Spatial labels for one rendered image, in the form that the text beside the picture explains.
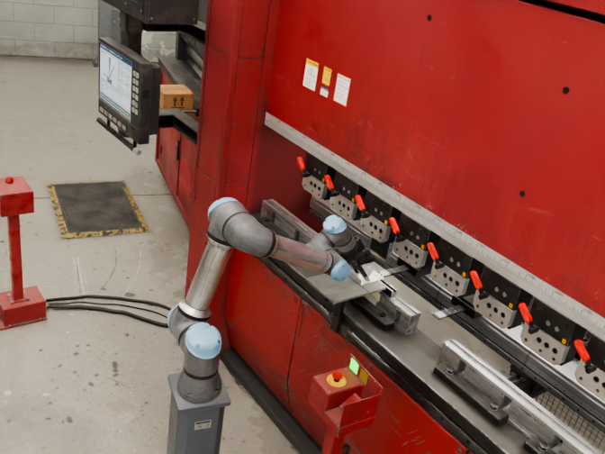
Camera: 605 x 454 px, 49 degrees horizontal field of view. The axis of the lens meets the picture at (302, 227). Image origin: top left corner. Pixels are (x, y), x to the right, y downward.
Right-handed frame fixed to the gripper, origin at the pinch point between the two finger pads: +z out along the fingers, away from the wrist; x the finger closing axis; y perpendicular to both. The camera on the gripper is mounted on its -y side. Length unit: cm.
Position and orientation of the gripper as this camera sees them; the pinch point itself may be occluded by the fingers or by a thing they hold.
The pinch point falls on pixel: (361, 276)
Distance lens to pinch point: 266.6
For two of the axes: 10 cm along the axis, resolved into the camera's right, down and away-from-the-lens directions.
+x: -5.7, -4.5, 6.9
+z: 4.1, 5.7, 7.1
